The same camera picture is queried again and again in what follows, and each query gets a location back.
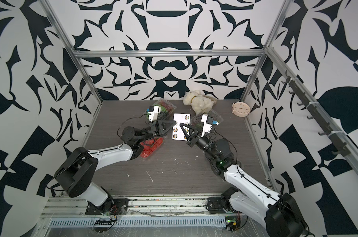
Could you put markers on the left circuit board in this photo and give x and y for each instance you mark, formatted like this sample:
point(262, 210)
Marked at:
point(103, 225)

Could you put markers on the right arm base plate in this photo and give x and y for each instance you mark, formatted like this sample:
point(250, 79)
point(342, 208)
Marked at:
point(221, 205)

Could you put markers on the cream plush toy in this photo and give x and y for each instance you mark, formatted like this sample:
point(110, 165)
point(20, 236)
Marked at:
point(200, 103)

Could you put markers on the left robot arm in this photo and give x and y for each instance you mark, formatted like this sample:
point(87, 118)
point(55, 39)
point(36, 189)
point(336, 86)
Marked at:
point(75, 175)

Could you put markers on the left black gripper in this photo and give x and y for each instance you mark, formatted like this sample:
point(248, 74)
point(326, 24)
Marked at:
point(158, 128)

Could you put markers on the white sticker sheet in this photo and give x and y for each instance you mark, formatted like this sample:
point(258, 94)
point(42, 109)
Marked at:
point(180, 132)

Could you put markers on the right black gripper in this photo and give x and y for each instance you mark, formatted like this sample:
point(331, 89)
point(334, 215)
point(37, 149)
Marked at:
point(196, 139)

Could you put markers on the black wall hook rail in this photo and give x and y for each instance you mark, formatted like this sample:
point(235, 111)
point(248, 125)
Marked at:
point(318, 114)

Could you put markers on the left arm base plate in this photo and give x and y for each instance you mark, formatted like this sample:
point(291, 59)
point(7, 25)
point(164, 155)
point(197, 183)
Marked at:
point(114, 207)

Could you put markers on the circuit board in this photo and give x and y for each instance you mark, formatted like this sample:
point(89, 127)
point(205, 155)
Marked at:
point(232, 223)
point(103, 225)

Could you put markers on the strawberry clamshell box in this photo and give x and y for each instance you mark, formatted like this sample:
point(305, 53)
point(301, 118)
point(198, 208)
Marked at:
point(150, 146)

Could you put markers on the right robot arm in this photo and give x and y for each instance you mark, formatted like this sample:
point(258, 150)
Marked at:
point(278, 213)

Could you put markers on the green and red grape box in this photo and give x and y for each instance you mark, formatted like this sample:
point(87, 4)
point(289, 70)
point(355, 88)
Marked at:
point(167, 108)

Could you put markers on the right circuit board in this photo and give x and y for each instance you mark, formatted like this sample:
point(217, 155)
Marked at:
point(232, 223)

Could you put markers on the purple grape clamshell box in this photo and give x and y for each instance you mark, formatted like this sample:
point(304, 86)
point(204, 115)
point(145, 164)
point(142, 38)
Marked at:
point(196, 120)

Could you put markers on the aluminium frame rail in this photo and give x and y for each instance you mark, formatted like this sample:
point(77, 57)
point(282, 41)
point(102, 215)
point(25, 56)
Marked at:
point(144, 206)

